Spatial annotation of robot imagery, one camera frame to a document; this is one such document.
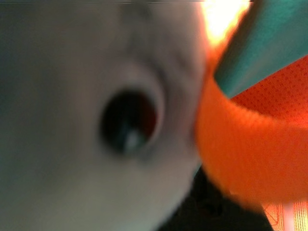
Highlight orange and green backpack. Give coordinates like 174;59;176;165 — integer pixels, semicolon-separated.
194;0;308;231

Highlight grey shark plush toy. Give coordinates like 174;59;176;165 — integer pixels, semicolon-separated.
0;0;210;231

